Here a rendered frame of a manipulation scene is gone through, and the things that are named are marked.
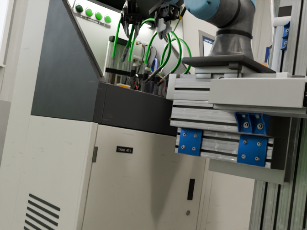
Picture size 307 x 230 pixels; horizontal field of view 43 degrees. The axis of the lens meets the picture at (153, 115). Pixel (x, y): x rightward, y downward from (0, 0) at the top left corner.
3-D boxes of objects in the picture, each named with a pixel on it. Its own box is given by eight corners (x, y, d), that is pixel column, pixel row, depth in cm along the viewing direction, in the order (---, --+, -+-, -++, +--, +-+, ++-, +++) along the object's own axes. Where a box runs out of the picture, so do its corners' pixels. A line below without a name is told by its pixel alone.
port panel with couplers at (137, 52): (130, 84, 221) (138, 31, 223) (127, 84, 223) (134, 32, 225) (147, 89, 229) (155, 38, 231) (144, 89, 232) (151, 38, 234)
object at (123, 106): (101, 123, 149) (107, 83, 150) (95, 122, 153) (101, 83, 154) (206, 140, 190) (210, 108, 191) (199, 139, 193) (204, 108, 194)
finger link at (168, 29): (167, 38, 173) (170, 18, 173) (158, 39, 177) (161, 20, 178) (172, 40, 175) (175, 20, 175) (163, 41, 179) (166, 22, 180)
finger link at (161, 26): (162, 36, 171) (165, 16, 171) (153, 38, 175) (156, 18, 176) (167, 38, 173) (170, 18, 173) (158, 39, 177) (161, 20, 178)
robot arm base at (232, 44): (261, 69, 127) (265, 39, 128) (238, 57, 116) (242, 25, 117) (222, 70, 137) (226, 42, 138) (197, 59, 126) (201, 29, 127)
